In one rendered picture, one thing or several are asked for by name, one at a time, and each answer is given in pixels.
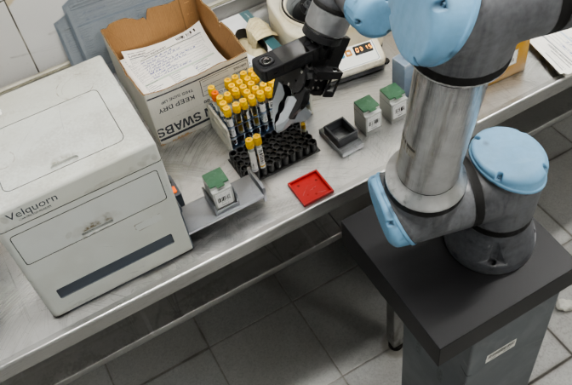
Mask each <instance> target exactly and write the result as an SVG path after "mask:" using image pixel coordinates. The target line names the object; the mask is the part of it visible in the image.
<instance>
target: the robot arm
mask: <svg viewBox="0 0 572 385"><path fill-rule="evenodd" d="M350 25H351V26H352V27H354V28H355V29H356V30H357V31H358V32H359V33H360V34H361V35H363V36H364V37H368V38H379V37H384V36H386V35H387V33H389V32H390V31H392V35H393V38H394V41H395V44H396V45H397V47H398V50H399V52H400V54H401V55H402V57H403V58H404V59H405V60H406V61H407V62H408V63H410V64H411V65H412V66H413V68H414V70H413V76H412V81H411V86H410V91H409V100H408V105H407V110H406V115H405V120H404V126H403V134H402V140H401V145H400V149H398V150H397V151H396V152H394V153H393V155H392V156H391V157H390V159H389V160H388V162H387V165H386V171H385V172H382V173H381V172H377V173H376V175H372V176H370V178H369V179H368V186H369V193H370V197H371V200H372V203H373V206H374V208H375V213H376V215H377V217H378V220H379V223H380V226H381V228H382V230H383V233H384V234H385V236H386V238H387V240H388V242H389V243H390V244H391V245H392V246H394V247H403V246H407V245H416V244H417V243H419V242H422V241H426V240H428V239H432V238H437V237H440V236H443V238H444V242H445V244H446V247H447V249H448V250H449V253H450V254H451V255H452V256H453V257H454V258H455V259H456V260H457V261H458V262H459V263H460V264H461V265H463V266H465V267H467V268H469V269H471V270H472V271H475V272H478V273H484V274H492V275H496V274H504V273H510V272H513V271H515V270H517V269H519V268H520V267H521V266H522V265H524V264H525V263H526V262H527V260H528V259H529V258H530V256H531V254H532V252H533V249H534V247H535V241H536V230H535V224H534V222H533V215H534V213H535V209H536V206H537V204H538V201H539V198H540V196H541V192H542V189H543V188H544V187H545V185H546V181H547V172H548V168H549V162H548V157H547V155H546V152H545V150H544V149H543V147H542V146H541V144H540V143H539V142H538V141H537V140H535V139H534V138H533V137H531V136H530V135H528V134H526V133H522V132H520V131H518V130H517V129H513V128H508V127H492V128H487V129H484V130H482V131H480V132H479V133H477V134H476V135H475V137H474V138H473V139H472V141H471V142H470V139H471V137H472V132H473V130H474V127H475V124H476V122H477V118H478V114H479V111H480V108H481V105H482V103H483V98H484V96H485V93H486V90H487V87H488V84H489V83H491V82H493V81H495V80H496V79H497V78H498V77H500V76H501V75H502V74H503V73H504V72H505V71H506V69H507V68H508V67H509V65H510V63H511V61H512V57H513V54H514V52H515V49H516V47H517V45H518V44H519V43H521V42H523V41H526V40H530V39H533V38H536V37H543V36H545V35H549V34H553V33H556V32H560V31H564V30H567V29H569V28H572V0H312V3H311V5H310V8H309V9H308V12H307V14H306V18H305V23H304V25H303V28H302V32H303V33H304V34H305V36H303V37H300V38H297V39H295V40H294V41H291V42H289V43H286V44H284V45H282V46H280V47H278V48H275V49H273V50H270V51H268V52H266V53H264V54H262V55H259V56H256V57H254V58H253V59H252V66H253V71H254V73H255V74H256V75H257V76H258V77H259V78H260V80H261V81H262V82H264V83H267V82H269V81H272V80H273V79H275V80H274V84H273V91H272V120H273V126H274V130H275V131H277V133H280V132H282V131H284V130H286V129H287V128H288V127H289V126H290V125H291V124H295V123H299V122H302V121H305V120H307V119H308V118H309V117H310V116H311V114H312V112H311V111H310V110H309V109H307V108H306V105H307V103H308V101H309V99H310V95H323V97H333V96H334V93H335V91H336V89H337V86H338V84H339V82H340V79H341V77H342V75H343V72H342V71H341V70H340V69H339V65H340V62H341V60H342V58H343V55H344V53H345V52H346V48H347V46H348V44H349V42H350V40H351V39H350V38H349V37H348V36H346V33H347V30H348V28H349V26H350ZM333 71H337V72H333ZM332 79H338V80H337V82H336V84H335V87H334V89H333V91H328V90H329V89H330V87H331V85H330V83H331V81H332ZM469 142H470V145H469ZM468 145H469V149H467V148H468Z"/></svg>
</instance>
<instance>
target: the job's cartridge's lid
mask: <svg viewBox="0 0 572 385"><path fill-rule="evenodd" d="M202 178H203V179H204V181H205V182H206V184H207V185H208V187H209V189H212V188H214V187H217V189H218V188H220V187H223V186H224V185H225V184H224V182H226V181H229V180H228V178H227V177H226V175H225V173H224V172H223V170H222V169H221V167H219V168H217V169H215V170H211V171H210V172H208V173H206V174H204V175H202Z"/></svg>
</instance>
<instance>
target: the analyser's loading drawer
mask: <svg viewBox="0 0 572 385"><path fill-rule="evenodd" d="M247 170H248V173H249V174H248V175H246V176H244V177H242V178H240V179H238V180H236V181H234V182H232V183H230V184H231V185H232V190H233V193H234V197H235V200H236V202H235V203H233V204H230V205H228V206H226V207H225V208H223V209H221V210H218V211H217V209H216V206H215V204H214V202H213V200H212V199H211V197H210V196H209V195H208V193H207V192H206V190H205V189H204V187H202V189H203V195H204V196H203V197H201V198H199V199H197V200H194V201H192V202H190V203H189V204H186V205H184V206H182V207H181V208H182V211H183V212H181V213H182V215H183V217H184V220H185V223H186V226H187V229H188V232H189V234H192V233H194V232H196V231H198V230H200V229H202V228H204V227H206V226H208V225H210V224H213V223H215V222H217V221H219V220H221V219H223V218H225V217H227V216H229V215H231V214H233V213H235V212H237V211H239V210H241V209H243V208H245V207H247V206H249V205H251V204H253V203H255V202H257V201H259V200H261V199H264V201H265V202H266V201H267V196H266V189H265V187H264V185H263V184H262V183H261V181H260V180H259V178H258V177H257V176H256V174H255V173H254V171H253V170H252V169H251V168H250V167H248V168H247Z"/></svg>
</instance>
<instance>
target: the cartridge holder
mask: <svg viewBox="0 0 572 385"><path fill-rule="evenodd" d="M319 134H320V135H321V136H322V137H323V138H324V139H325V140H326V141H327V142H328V143H329V144H330V145H331V146H332V147H333V148H334V149H335V150H336V151H337V152H338V153H339V154H340V155H341V156H342V157H343V158H344V157H345V156H347V155H349V154H351V153H353V152H355V151H356V150H358V149H360V148H362V147H364V142H363V141H362V140H361V139H360V138H359V137H358V131H357V130H356V129H355V128H354V127H353V126H352V125H351V124H350V123H349V122H348V121H347V120H346V119H345V118H344V117H341V118H338V119H336V120H335V121H333V122H331V123H329V124H327V125H325V126H323V127H322V128H321V129H319Z"/></svg>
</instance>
